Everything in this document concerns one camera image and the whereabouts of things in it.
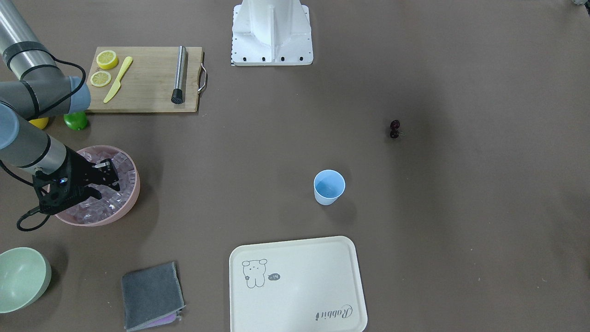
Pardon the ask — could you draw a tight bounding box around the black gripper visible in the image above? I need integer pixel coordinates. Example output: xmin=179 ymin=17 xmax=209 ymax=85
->
xmin=33 ymin=148 xmax=121 ymax=216

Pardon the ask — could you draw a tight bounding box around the dark cherries pair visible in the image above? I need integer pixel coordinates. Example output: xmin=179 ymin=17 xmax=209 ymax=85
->
xmin=389 ymin=119 xmax=406 ymax=139

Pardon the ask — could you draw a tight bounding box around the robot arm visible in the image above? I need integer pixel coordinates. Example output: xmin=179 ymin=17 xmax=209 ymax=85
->
xmin=0 ymin=0 xmax=120 ymax=216

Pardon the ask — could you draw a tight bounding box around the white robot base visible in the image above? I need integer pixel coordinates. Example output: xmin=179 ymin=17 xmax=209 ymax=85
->
xmin=230 ymin=0 xmax=314 ymax=66

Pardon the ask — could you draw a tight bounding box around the clear ice cubes pile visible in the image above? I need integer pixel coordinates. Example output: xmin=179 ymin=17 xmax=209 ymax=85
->
xmin=58 ymin=148 xmax=137 ymax=224

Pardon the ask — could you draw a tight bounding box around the light blue cup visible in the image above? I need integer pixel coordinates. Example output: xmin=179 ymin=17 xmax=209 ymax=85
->
xmin=313 ymin=170 xmax=346 ymax=206

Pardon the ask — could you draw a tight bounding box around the pink bowl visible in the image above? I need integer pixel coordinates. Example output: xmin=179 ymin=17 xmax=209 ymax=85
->
xmin=50 ymin=145 xmax=141 ymax=227

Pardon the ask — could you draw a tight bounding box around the green lime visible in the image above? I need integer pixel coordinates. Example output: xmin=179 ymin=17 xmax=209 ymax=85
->
xmin=63 ymin=112 xmax=89 ymax=130

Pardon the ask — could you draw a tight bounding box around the whole lemon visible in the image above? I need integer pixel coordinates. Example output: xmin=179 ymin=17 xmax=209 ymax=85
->
xmin=29 ymin=117 xmax=50 ymax=130

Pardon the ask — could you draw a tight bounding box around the yellow plastic knife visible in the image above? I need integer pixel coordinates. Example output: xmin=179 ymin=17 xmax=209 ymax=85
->
xmin=103 ymin=56 xmax=134 ymax=104

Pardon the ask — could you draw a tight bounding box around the lemon slice near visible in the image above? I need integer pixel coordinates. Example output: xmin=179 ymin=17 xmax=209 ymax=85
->
xmin=90 ymin=70 xmax=112 ymax=88

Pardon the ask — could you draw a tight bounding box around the lemon slice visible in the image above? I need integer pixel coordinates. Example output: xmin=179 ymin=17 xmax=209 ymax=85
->
xmin=95 ymin=50 xmax=119 ymax=70
xmin=90 ymin=70 xmax=112 ymax=88

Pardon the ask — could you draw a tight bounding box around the wooden cutting board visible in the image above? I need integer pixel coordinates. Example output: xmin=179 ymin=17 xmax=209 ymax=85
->
xmin=87 ymin=47 xmax=207 ymax=113

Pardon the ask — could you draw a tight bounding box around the green bowl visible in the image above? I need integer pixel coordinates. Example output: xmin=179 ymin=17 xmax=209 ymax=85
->
xmin=0 ymin=247 xmax=52 ymax=314

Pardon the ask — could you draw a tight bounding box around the steel muddler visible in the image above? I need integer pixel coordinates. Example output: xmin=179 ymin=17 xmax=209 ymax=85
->
xmin=171 ymin=46 xmax=188 ymax=105

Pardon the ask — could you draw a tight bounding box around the lemon slice far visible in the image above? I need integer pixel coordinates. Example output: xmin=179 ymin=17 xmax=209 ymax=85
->
xmin=95 ymin=50 xmax=119 ymax=70

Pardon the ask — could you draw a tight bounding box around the grey folded cloth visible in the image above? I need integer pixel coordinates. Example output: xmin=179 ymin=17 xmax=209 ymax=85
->
xmin=121 ymin=261 xmax=185 ymax=332

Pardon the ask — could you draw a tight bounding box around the cream rabbit tray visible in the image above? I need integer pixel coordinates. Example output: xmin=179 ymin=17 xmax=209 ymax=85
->
xmin=228 ymin=236 xmax=367 ymax=332

